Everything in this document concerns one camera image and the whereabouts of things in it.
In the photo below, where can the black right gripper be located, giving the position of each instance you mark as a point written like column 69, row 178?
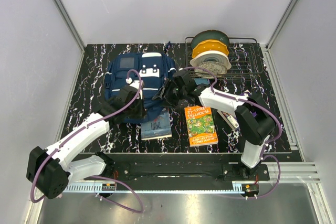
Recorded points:
column 168, row 84

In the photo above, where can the navy blue student backpack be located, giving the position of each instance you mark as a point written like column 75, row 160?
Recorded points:
column 152, row 67

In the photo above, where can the purple paperback book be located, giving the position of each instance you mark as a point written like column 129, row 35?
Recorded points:
column 229, row 119

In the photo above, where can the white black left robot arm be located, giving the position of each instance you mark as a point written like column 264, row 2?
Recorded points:
column 51, row 169

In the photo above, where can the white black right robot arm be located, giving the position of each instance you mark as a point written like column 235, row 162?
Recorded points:
column 257, row 125

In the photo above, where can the dark blue 1984 book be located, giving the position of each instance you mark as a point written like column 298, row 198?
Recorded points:
column 160, row 127

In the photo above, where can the orange treehouse book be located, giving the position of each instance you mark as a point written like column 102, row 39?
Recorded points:
column 200, row 126

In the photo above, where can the white plate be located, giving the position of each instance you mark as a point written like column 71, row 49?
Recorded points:
column 211, row 56

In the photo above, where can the speckled grey plate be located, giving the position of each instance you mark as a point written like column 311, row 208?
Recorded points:
column 210, row 69

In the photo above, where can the yellow plate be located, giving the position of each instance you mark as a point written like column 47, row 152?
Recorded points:
column 208, row 45

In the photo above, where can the dark green plate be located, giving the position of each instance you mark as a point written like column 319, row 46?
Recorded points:
column 210, row 34

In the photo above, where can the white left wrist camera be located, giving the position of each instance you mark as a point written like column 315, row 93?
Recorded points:
column 137, row 84

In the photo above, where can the black wire dish rack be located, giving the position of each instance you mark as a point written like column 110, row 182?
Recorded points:
column 244, row 58

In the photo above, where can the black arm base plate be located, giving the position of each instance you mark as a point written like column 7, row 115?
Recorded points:
column 215, row 170

